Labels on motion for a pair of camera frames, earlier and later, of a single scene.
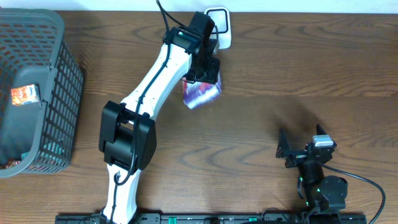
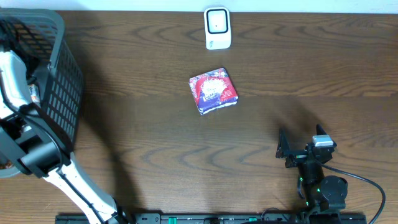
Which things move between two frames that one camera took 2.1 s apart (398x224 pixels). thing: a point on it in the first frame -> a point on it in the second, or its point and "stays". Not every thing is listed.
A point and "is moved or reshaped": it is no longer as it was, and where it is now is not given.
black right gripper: x=283 y=150 stays
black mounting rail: x=221 y=218 stays
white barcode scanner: x=221 y=17 stays
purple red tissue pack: x=199 y=93 is moved or reshaped
